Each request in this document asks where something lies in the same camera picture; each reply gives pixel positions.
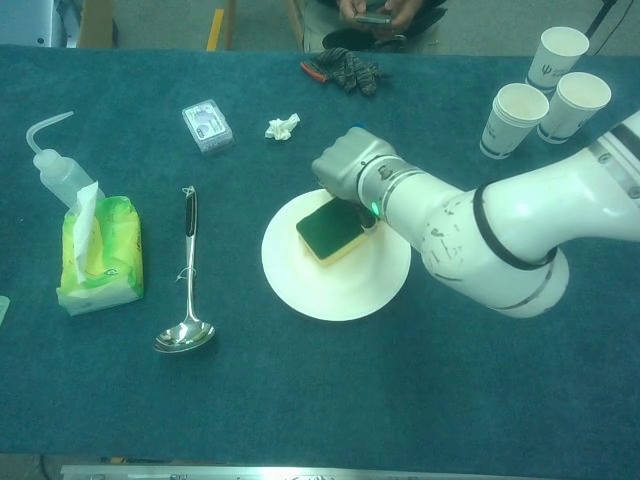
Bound bystander right hand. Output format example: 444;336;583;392
339;0;374;24

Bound bystander left hand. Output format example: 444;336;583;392
383;0;422;29

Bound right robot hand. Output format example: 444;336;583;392
310;126;397;234

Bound green yellow sponge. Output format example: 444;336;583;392
295;197;366;266

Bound seated bystander legs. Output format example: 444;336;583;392
301;0;451;52

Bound grey knit work glove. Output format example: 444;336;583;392
299;47;392;97

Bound crumpled white tissue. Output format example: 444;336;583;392
263;112;302;143

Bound white round plate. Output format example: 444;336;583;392
261;188;413;322

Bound clear plastic card box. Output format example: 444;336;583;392
181;98;235;157

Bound white paper cup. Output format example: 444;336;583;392
524;26;591;94
478;82;550;160
537;71;613;145

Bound black tripod leg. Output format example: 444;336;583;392
583;0;621;39

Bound teal table cloth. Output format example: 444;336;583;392
0;43;640;460

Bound yellow green tissue pack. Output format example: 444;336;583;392
55;180;146;318

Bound brown cardboard box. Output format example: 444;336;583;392
77;0;119;49

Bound translucent squeeze wash bottle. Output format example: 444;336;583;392
25;111;106;209

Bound steel ladle with black handle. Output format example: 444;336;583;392
152;185;218;354

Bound aluminium frame rail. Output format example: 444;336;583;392
59;463;471;480

